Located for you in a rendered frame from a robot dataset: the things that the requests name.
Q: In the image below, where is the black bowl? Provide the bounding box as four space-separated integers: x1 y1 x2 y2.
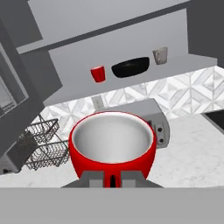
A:
111 56 151 79

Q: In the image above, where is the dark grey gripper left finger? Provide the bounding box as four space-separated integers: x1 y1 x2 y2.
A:
60 171 105 188

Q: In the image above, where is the red bowl with white inside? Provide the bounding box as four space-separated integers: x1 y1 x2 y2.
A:
68 110 158 188

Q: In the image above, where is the red cup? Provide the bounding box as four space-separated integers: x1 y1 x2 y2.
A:
90 66 106 83

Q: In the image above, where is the grey toaster oven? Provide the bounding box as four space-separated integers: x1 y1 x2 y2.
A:
94 98 172 150

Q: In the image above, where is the grey mug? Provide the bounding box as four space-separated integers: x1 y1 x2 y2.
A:
152 46 169 66

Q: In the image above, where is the wire dish rack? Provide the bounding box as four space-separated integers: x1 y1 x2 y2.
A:
24 114 71 172

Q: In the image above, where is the white wall socket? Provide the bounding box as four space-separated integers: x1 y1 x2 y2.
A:
91 94 105 109

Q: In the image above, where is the grey open wall cabinet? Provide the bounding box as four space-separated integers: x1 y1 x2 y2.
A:
16 0 219 107

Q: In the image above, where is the grey cabinet door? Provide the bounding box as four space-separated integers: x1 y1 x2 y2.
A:
0 0 63 176
186 0 224 68

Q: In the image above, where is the black hob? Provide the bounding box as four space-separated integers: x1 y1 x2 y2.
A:
201 108 224 135

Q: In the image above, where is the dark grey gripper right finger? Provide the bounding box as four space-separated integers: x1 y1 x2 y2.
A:
121 171 164 188

